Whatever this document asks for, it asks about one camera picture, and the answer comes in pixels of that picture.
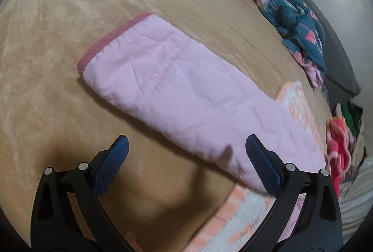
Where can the grey headboard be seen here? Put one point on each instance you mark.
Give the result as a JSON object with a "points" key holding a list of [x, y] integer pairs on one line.
{"points": [[335, 45]]}

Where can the pink quilted jacket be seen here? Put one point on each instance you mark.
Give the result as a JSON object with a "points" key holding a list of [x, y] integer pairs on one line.
{"points": [[174, 80]]}

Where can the pink fleece garment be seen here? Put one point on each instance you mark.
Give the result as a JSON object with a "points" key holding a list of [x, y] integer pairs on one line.
{"points": [[339, 147]]}

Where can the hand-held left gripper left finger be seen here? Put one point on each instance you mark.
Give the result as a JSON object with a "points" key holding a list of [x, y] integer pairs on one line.
{"points": [[112, 164]]}

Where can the white satin curtain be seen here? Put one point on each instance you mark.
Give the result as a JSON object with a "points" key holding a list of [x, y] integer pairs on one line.
{"points": [[354, 199]]}

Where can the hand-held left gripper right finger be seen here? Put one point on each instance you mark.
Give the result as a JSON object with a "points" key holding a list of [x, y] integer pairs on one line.
{"points": [[262, 164]]}

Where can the teal patterned quilt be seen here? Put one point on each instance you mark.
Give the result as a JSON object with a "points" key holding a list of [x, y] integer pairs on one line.
{"points": [[294, 19]]}

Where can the tan plush blanket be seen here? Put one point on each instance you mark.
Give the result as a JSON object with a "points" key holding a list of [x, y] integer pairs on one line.
{"points": [[43, 65]]}

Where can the pile of folded clothes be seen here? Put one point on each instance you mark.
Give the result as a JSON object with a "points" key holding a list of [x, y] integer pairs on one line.
{"points": [[354, 123]]}

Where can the orange and white checked blanket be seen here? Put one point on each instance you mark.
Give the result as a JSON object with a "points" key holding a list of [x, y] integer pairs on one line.
{"points": [[247, 225]]}

